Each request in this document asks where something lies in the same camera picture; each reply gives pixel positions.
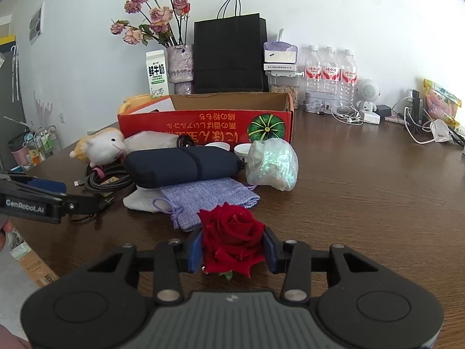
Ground red rose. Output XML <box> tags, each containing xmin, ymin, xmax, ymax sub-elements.
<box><xmin>197</xmin><ymin>204</ymin><xmax>267</xmax><ymax>281</ymax></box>

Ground yellow mug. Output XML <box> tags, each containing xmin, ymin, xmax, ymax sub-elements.
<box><xmin>119</xmin><ymin>94</ymin><xmax>162</xmax><ymax>113</ymax></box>

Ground white robot-shaped speaker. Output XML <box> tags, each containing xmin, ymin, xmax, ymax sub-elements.
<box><xmin>354</xmin><ymin>78</ymin><xmax>381</xmax><ymax>114</ymax></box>

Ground yellow snack bag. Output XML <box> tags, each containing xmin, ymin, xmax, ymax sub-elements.
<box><xmin>422</xmin><ymin>78</ymin><xmax>463</xmax><ymax>128</ymax></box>

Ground red cardboard box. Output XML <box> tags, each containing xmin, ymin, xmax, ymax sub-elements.
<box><xmin>117</xmin><ymin>92</ymin><xmax>295</xmax><ymax>147</ymax></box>

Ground translucent plastic container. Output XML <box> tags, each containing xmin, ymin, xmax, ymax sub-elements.
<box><xmin>123</xmin><ymin>131</ymin><xmax>181</xmax><ymax>152</ymax></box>

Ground white face mask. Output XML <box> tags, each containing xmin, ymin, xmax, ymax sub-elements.
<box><xmin>429</xmin><ymin>119</ymin><xmax>455</xmax><ymax>143</ymax></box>

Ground person's left hand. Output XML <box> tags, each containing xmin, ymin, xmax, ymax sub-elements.
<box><xmin>0</xmin><ymin>219</ymin><xmax>14</xmax><ymax>252</ymax></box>

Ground grey tin box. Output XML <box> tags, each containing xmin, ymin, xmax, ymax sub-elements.
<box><xmin>304</xmin><ymin>91</ymin><xmax>342</xmax><ymax>114</ymax></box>

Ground person's pink clothing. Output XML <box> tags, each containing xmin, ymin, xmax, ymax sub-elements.
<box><xmin>0</xmin><ymin>323</ymin><xmax>31</xmax><ymax>349</ymax></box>

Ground small white plastic lid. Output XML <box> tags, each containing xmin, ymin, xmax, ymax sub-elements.
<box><xmin>233</xmin><ymin>143</ymin><xmax>255</xmax><ymax>159</ymax></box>

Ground iridescent plastic bag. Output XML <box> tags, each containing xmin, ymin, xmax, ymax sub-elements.
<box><xmin>246</xmin><ymin>139</ymin><xmax>299</xmax><ymax>192</ymax></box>

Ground white cloth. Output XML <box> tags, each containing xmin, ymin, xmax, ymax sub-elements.
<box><xmin>123</xmin><ymin>188</ymin><xmax>171</xmax><ymax>212</ymax></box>

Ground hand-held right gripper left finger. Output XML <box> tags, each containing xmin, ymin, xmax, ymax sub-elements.
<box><xmin>78</xmin><ymin>226</ymin><xmax>204</xmax><ymax>307</ymax></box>

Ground wire storage rack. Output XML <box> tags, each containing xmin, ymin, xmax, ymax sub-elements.
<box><xmin>7</xmin><ymin>125</ymin><xmax>62</xmax><ymax>170</ymax></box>

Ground dark grey cabinet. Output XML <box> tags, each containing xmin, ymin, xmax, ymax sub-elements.
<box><xmin>0</xmin><ymin>15</ymin><xmax>29</xmax><ymax>170</ymax></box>

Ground white earphones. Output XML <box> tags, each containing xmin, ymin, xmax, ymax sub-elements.
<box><xmin>331</xmin><ymin>104</ymin><xmax>364</xmax><ymax>123</ymax></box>

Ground cardboard box on floor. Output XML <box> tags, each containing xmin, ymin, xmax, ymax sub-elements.
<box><xmin>9</xmin><ymin>229</ymin><xmax>59</xmax><ymax>288</ymax></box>

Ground clear jar of seeds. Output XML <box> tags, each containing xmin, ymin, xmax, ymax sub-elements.
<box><xmin>265</xmin><ymin>70</ymin><xmax>304</xmax><ymax>110</ymax></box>

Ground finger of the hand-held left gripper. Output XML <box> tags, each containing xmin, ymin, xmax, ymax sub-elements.
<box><xmin>0</xmin><ymin>169</ymin><xmax>67</xmax><ymax>195</ymax></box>
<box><xmin>60</xmin><ymin>193</ymin><xmax>101</xmax><ymax>216</ymax></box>

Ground white cable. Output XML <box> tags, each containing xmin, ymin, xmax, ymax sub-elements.
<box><xmin>403</xmin><ymin>105</ymin><xmax>455</xmax><ymax>145</ymax></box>

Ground purple linen drawstring pouch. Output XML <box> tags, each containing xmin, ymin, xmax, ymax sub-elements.
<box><xmin>153</xmin><ymin>177</ymin><xmax>261</xmax><ymax>232</ymax></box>

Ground white and yellow plush toy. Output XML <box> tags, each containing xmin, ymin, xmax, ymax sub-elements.
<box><xmin>70</xmin><ymin>127</ymin><xmax>126</xmax><ymax>168</ymax></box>

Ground white milk carton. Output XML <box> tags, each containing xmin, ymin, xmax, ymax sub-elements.
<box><xmin>145</xmin><ymin>50</ymin><xmax>169</xmax><ymax>99</ymax></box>

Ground black upright device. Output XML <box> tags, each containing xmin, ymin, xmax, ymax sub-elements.
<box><xmin>410</xmin><ymin>89</ymin><xmax>426</xmax><ymax>131</ymax></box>

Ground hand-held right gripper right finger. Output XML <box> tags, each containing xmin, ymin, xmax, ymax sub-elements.
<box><xmin>262</xmin><ymin>226</ymin><xmax>386</xmax><ymax>305</ymax></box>

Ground braided charging cable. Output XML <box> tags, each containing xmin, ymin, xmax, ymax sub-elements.
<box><xmin>69</xmin><ymin>165</ymin><xmax>136</xmax><ymax>223</ymax></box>

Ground navy blue soft pouch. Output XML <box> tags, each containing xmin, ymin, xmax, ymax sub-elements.
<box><xmin>124</xmin><ymin>146</ymin><xmax>244</xmax><ymax>189</ymax></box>

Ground purple vase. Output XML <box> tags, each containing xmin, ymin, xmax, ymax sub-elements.
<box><xmin>166</xmin><ymin>44</ymin><xmax>195</xmax><ymax>96</ymax></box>

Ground black paper bag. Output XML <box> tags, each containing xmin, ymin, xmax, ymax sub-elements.
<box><xmin>193</xmin><ymin>0</ymin><xmax>268</xmax><ymax>94</ymax></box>

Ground dried pink roses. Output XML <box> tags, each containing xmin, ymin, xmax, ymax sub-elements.
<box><xmin>111</xmin><ymin>0</ymin><xmax>191</xmax><ymax>49</ymax></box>

